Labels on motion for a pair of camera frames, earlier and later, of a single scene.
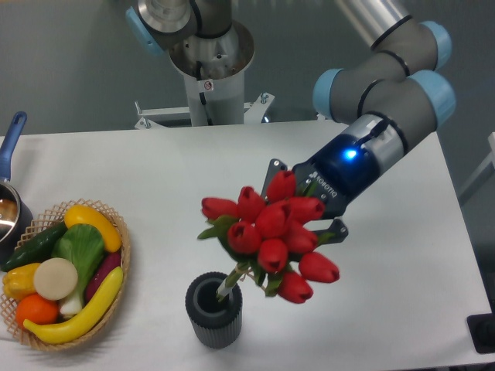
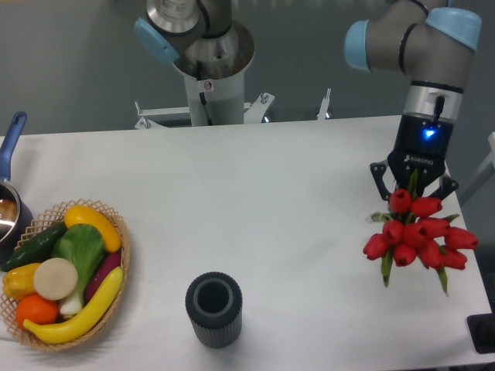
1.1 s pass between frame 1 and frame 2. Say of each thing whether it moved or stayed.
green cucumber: stayed
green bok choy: stayed
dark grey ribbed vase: stayed
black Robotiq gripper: moved
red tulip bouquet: moved
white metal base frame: stayed
